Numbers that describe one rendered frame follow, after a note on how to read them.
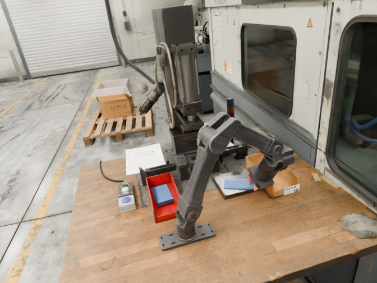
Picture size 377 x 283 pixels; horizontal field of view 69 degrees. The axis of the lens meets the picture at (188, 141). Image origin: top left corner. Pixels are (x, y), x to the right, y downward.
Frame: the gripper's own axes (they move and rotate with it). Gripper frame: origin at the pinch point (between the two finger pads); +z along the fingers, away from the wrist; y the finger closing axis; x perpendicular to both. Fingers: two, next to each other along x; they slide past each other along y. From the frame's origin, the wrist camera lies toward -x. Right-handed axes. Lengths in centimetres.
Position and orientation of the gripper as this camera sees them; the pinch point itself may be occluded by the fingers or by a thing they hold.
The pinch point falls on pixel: (253, 186)
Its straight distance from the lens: 120.5
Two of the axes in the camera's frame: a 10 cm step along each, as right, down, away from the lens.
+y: -4.4, -7.4, 5.1
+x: -8.9, 2.7, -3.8
